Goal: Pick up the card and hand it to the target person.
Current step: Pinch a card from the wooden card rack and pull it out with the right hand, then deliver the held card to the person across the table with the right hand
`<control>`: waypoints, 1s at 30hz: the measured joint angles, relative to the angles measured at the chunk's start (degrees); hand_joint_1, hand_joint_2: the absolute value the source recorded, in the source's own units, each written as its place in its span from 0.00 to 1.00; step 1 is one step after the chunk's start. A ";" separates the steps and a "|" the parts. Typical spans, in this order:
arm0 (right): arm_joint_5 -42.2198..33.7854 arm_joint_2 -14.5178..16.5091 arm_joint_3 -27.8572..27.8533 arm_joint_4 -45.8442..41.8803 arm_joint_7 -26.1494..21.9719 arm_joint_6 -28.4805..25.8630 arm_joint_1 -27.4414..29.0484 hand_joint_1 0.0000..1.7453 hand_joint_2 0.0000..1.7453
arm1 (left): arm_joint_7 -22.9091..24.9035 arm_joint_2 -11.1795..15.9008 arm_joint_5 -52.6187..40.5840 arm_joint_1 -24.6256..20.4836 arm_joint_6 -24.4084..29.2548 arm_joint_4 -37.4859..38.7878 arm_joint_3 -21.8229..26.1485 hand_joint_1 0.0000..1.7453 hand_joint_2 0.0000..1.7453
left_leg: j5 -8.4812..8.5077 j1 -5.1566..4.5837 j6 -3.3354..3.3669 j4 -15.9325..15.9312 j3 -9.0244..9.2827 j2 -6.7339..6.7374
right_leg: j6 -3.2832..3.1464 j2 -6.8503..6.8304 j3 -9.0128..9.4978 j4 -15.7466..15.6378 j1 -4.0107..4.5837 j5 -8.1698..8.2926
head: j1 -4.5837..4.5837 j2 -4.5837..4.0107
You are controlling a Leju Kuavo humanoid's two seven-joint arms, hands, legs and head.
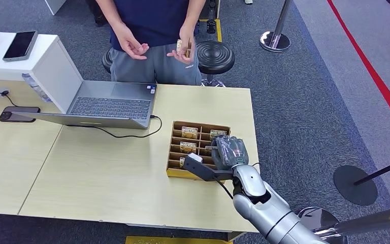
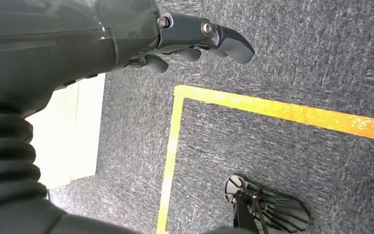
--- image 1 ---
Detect person's right hand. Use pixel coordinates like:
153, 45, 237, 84
112, 24, 151, 61

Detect person's left hand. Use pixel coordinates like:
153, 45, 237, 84
166, 26, 197, 66

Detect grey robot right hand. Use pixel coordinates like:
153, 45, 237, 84
211, 135, 250, 171

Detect target person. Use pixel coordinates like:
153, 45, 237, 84
95, 0, 207, 86

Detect cardboard card holder box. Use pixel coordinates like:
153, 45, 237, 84
166, 120, 232, 181

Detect black round stool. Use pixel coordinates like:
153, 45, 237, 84
197, 40, 236, 88
101, 48, 114, 74

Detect black equipment leg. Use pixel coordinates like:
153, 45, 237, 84
205, 0, 218, 35

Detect grey open laptop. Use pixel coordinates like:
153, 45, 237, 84
11, 80, 157, 130

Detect white box stand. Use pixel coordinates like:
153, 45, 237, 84
0, 32, 84, 114

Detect white cabinet corner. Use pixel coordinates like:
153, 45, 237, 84
44, 0, 67, 16

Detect label sticker on stand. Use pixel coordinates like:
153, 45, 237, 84
21, 73, 53, 104

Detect yellow floor plate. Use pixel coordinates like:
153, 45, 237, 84
124, 235, 233, 244

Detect phone with grey case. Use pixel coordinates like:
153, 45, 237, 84
2, 30, 38, 63

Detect black stanchion with round base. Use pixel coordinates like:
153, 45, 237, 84
333, 155, 390, 207

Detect black phone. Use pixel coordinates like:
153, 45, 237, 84
0, 106, 41, 123

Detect chrome stanchion with dark base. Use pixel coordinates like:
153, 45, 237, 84
297, 203, 390, 244

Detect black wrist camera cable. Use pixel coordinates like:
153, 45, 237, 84
214, 163, 262, 200

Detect chrome stanchion post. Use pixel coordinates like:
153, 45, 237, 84
259, 0, 293, 53

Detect black laptop power cable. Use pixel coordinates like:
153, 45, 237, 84
66, 114, 163, 139

